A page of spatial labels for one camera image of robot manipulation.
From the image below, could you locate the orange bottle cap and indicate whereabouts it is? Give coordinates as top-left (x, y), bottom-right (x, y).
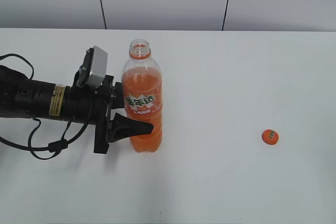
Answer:
top-left (261, 129), bottom-right (279, 145)

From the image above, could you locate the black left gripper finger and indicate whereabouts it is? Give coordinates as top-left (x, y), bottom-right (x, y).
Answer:
top-left (111, 82), bottom-right (124, 109)
top-left (108, 113), bottom-right (153, 143)

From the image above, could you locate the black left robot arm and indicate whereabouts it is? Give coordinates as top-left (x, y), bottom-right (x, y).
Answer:
top-left (1, 66), bottom-right (154, 156)

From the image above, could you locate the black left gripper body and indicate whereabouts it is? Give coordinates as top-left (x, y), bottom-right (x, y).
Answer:
top-left (64, 74), bottom-right (113, 153)

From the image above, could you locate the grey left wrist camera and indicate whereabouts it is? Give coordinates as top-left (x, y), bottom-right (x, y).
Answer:
top-left (76, 46), bottom-right (108, 88)

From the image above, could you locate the orange Mirinda soda bottle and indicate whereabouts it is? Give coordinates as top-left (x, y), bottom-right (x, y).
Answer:
top-left (121, 39), bottom-right (163, 152)

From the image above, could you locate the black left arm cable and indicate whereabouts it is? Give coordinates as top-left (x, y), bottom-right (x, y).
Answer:
top-left (0, 52), bottom-right (92, 159)

